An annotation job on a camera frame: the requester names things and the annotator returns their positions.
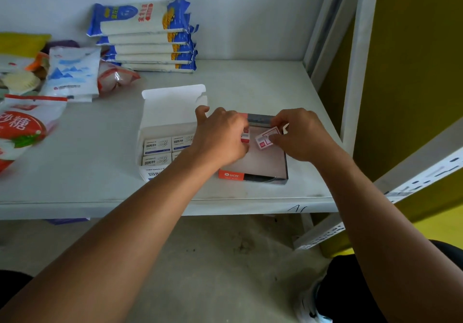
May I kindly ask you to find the person's left hand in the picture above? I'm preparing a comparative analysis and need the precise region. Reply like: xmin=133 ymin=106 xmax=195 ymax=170
xmin=190 ymin=105 xmax=250 ymax=168

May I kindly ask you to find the person's right hand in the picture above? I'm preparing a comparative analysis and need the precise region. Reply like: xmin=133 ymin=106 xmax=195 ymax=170
xmin=269 ymin=108 xmax=341 ymax=164

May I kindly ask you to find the person's left forearm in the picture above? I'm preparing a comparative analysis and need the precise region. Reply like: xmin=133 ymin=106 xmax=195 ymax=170
xmin=0 ymin=147 xmax=233 ymax=323

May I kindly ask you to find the person's right forearm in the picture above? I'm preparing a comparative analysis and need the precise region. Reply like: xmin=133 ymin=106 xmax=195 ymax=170
xmin=313 ymin=145 xmax=463 ymax=323

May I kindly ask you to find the orange grey cardboard tray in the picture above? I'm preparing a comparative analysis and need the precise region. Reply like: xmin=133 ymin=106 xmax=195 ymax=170
xmin=218 ymin=113 xmax=289 ymax=185

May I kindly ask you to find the open white cardboard box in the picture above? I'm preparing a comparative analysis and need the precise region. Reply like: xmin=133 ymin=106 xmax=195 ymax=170
xmin=137 ymin=84 xmax=209 ymax=183

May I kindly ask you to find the blue white noodle packet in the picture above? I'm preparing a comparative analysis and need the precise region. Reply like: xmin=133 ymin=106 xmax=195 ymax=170
xmin=86 ymin=0 xmax=191 ymax=37
xmin=103 ymin=41 xmax=197 ymax=56
xmin=115 ymin=59 xmax=197 ymax=74
xmin=101 ymin=49 xmax=198 ymax=65
xmin=96 ymin=25 xmax=199 ymax=47

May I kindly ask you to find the clear red white bag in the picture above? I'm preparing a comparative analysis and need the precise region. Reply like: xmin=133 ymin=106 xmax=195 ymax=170
xmin=97 ymin=61 xmax=141 ymax=97

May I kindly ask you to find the white bag with blue mountains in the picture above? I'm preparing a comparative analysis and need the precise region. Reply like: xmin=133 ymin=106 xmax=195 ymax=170
xmin=38 ymin=46 xmax=102 ymax=103

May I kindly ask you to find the purple bag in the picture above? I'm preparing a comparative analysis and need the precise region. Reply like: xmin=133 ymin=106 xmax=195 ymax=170
xmin=41 ymin=40 xmax=81 ymax=55

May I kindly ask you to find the person's white shoe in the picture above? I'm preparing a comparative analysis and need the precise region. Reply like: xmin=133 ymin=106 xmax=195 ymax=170
xmin=294 ymin=276 xmax=334 ymax=323

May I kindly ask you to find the purple packet under shelf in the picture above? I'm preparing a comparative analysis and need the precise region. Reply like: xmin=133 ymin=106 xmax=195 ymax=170
xmin=45 ymin=218 xmax=90 ymax=225

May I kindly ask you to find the red white sugar bag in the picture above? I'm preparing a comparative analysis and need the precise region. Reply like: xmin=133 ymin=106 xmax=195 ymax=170
xmin=0 ymin=94 xmax=68 ymax=175

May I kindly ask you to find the round white noodle pack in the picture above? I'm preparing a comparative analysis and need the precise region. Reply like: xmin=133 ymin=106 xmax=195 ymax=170
xmin=0 ymin=71 xmax=42 ymax=96

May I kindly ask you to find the white orange bag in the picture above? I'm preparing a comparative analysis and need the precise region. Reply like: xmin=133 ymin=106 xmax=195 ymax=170
xmin=0 ymin=51 xmax=50 ymax=74

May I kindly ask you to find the yellow bag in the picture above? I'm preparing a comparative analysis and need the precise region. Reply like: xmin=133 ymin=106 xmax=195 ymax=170
xmin=0 ymin=32 xmax=52 ymax=58

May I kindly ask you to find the white metal shelf frame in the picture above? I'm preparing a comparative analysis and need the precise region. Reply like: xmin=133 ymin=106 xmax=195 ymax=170
xmin=0 ymin=0 xmax=463 ymax=251

